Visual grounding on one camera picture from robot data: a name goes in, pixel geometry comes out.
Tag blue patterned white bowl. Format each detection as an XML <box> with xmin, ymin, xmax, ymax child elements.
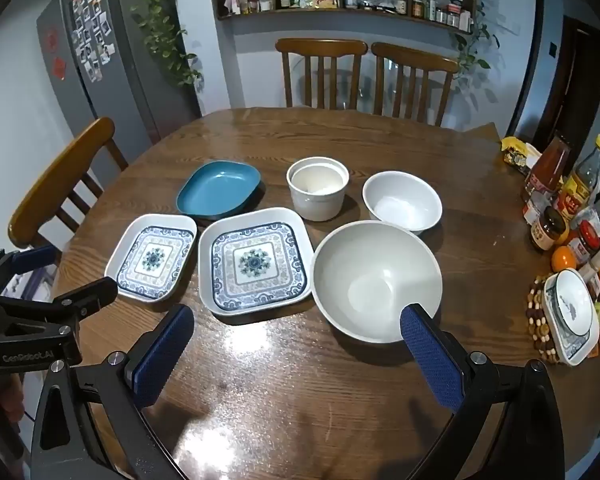
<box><xmin>542</xmin><ymin>268</ymin><xmax>600</xmax><ymax>367</ymax></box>

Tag small white bowl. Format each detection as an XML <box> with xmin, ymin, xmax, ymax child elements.
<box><xmin>362</xmin><ymin>170</ymin><xmax>443</xmax><ymax>236</ymax></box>

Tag dark wooden door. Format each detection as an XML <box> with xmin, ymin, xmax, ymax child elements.
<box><xmin>545</xmin><ymin>15</ymin><xmax>600</xmax><ymax>156</ymax></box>

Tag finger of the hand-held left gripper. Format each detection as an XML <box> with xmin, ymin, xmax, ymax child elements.
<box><xmin>0</xmin><ymin>245</ymin><xmax>58</xmax><ymax>306</ymax></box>
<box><xmin>0</xmin><ymin>276</ymin><xmax>119</xmax><ymax>342</ymax></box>

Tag large blue patterned square plate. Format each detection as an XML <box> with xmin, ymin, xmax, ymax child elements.
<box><xmin>197</xmin><ymin>207</ymin><xmax>315</xmax><ymax>317</ymax></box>

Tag white ceramic cup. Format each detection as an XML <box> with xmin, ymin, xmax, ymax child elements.
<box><xmin>286</xmin><ymin>157</ymin><xmax>350</xmax><ymax>222</ymax></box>

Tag small trailing green plant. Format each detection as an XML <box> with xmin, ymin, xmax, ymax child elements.
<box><xmin>450</xmin><ymin>0</ymin><xmax>501</xmax><ymax>78</ymax></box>

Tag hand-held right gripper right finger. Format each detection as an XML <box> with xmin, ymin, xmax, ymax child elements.
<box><xmin>400</xmin><ymin>303</ymin><xmax>566</xmax><ymax>480</ymax></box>

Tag dark lid jar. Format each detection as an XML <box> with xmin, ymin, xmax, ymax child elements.
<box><xmin>530</xmin><ymin>206</ymin><xmax>570</xmax><ymax>252</ymax></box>

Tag small blue patterned square plate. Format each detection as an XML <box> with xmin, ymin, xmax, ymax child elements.
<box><xmin>104</xmin><ymin>213</ymin><xmax>198</xmax><ymax>302</ymax></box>

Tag yellow snack packet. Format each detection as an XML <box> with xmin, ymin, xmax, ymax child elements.
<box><xmin>501</xmin><ymin>136</ymin><xmax>543</xmax><ymax>173</ymax></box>

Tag yellow cap bottle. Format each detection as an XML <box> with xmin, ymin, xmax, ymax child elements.
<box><xmin>555</xmin><ymin>134</ymin><xmax>600</xmax><ymax>216</ymax></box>

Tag group of fridge photo magnets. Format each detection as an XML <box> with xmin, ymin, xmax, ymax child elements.
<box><xmin>70</xmin><ymin>0</ymin><xmax>116</xmax><ymax>83</ymax></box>

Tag red sauce bottle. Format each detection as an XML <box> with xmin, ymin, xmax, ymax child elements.
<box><xmin>522</xmin><ymin>132</ymin><xmax>573</xmax><ymax>203</ymax></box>

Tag teal plate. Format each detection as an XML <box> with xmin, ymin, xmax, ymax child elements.
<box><xmin>176</xmin><ymin>160</ymin><xmax>262</xmax><ymax>220</ymax></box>

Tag beaded wooden trivet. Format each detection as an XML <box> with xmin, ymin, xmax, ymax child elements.
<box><xmin>525</xmin><ymin>275</ymin><xmax>566</xmax><ymax>363</ymax></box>

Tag wooden chair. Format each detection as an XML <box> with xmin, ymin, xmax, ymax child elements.
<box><xmin>8</xmin><ymin>116</ymin><xmax>130</xmax><ymax>249</ymax></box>
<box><xmin>371</xmin><ymin>42</ymin><xmax>460</xmax><ymax>127</ymax></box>
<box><xmin>275</xmin><ymin>38</ymin><xmax>369</xmax><ymax>110</ymax></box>

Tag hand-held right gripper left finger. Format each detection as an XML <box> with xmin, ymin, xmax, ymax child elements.
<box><xmin>27</xmin><ymin>304</ymin><xmax>196</xmax><ymax>480</ymax></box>

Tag large white bowl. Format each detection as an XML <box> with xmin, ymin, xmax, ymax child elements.
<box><xmin>312</xmin><ymin>220</ymin><xmax>443</xmax><ymax>345</ymax></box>

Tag red lid jar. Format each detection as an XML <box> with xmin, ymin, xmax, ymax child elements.
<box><xmin>567</xmin><ymin>220</ymin><xmax>600</xmax><ymax>266</ymax></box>

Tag grey refrigerator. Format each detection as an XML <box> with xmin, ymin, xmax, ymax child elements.
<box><xmin>36</xmin><ymin>0</ymin><xmax>203</xmax><ymax>143</ymax></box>

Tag long trailing green plant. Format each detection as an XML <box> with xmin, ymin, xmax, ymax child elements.
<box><xmin>112</xmin><ymin>0</ymin><xmax>203</xmax><ymax>86</ymax></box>

